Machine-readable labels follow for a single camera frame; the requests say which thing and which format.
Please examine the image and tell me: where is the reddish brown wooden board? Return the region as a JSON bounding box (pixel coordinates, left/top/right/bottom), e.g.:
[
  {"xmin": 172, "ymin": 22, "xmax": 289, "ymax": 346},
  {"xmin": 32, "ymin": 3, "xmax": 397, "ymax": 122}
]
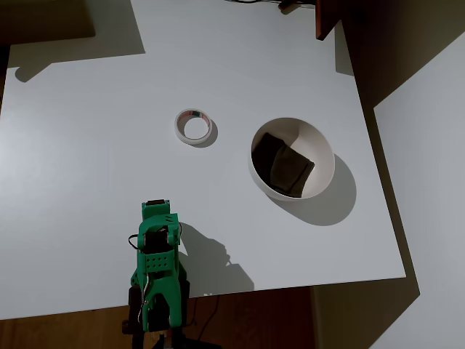
[{"xmin": 315, "ymin": 0, "xmax": 344, "ymax": 41}]

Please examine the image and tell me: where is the white round bowl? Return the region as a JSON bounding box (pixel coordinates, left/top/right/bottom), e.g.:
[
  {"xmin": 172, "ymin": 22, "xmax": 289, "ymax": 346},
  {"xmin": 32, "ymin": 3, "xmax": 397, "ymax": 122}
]
[{"xmin": 248, "ymin": 116, "xmax": 336, "ymax": 201}]

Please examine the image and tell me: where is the dark rectangular box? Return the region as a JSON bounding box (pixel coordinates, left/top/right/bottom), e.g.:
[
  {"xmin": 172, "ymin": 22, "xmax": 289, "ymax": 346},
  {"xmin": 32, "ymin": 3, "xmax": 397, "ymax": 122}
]
[{"xmin": 0, "ymin": 0, "xmax": 97, "ymax": 47}]

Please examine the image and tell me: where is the white masking tape roll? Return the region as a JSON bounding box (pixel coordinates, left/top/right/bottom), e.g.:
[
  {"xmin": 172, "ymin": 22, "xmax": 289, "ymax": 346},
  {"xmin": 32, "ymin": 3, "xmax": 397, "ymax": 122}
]
[{"xmin": 174, "ymin": 108, "xmax": 213, "ymax": 143}]

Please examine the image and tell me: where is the dark folded cloth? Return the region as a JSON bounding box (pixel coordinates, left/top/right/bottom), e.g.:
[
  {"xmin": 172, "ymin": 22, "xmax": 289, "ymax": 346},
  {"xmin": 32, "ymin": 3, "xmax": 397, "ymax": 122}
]
[{"xmin": 251, "ymin": 132, "xmax": 315, "ymax": 198}]

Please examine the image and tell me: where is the thin black hanging cable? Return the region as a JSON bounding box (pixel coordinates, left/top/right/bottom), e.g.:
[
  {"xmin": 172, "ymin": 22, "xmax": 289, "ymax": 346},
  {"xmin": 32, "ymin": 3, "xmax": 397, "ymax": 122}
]
[{"xmin": 195, "ymin": 294, "xmax": 221, "ymax": 330}]

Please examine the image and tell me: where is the black table clamp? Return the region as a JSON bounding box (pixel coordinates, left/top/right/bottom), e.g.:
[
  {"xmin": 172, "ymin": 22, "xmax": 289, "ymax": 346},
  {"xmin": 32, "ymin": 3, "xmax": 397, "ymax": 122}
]
[
  {"xmin": 177, "ymin": 278, "xmax": 192, "ymax": 326},
  {"xmin": 126, "ymin": 285, "xmax": 146, "ymax": 335}
]

